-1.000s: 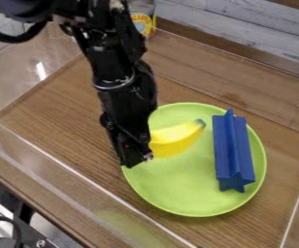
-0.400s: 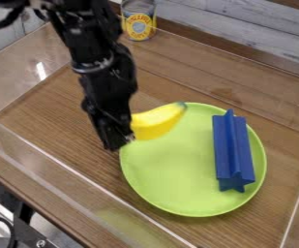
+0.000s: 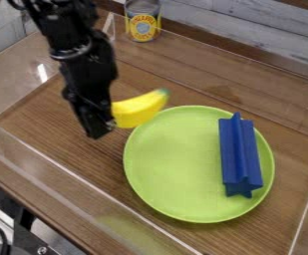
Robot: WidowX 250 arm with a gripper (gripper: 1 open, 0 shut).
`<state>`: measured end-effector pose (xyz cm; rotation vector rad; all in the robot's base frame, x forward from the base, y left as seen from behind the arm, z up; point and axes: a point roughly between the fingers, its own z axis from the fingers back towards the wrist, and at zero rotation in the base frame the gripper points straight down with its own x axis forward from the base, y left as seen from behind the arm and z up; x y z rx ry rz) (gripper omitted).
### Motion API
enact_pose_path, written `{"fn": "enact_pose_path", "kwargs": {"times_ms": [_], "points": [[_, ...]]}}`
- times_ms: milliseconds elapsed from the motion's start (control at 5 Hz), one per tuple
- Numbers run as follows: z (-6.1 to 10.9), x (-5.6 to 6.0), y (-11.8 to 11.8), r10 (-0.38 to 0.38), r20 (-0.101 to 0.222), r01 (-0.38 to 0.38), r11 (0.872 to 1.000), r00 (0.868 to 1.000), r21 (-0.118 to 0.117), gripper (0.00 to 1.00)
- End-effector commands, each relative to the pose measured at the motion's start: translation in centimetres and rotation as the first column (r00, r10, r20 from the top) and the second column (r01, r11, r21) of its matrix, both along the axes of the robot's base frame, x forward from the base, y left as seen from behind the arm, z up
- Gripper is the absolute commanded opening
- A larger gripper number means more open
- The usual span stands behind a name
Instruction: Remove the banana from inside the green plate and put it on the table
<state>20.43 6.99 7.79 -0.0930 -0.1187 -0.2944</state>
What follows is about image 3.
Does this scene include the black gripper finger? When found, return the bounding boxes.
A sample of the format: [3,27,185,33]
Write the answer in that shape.
[78,106,117,139]
[62,87,79,113]

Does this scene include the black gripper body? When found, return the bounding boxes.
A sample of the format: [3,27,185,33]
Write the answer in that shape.
[51,31,118,111]

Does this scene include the yellow toy banana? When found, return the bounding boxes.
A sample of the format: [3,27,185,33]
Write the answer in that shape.
[113,89,169,128]

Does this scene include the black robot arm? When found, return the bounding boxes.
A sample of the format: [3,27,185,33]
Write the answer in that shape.
[7,0,118,139]

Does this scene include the green round plate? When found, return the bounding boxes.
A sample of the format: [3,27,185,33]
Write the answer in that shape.
[123,106,274,223]

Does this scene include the yellow labelled tin can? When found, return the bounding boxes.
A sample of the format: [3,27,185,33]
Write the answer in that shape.
[125,0,161,43]

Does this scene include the blue star-shaped block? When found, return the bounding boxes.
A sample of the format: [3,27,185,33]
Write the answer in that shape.
[218,113,264,198]

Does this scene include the black metal stand base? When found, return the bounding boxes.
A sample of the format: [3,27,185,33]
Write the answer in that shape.
[10,228,60,255]

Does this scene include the clear acrylic corner bracket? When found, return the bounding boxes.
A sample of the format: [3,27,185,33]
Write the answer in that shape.
[102,13,117,42]

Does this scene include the clear acrylic tray wall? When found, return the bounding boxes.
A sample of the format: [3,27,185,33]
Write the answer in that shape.
[0,128,201,255]

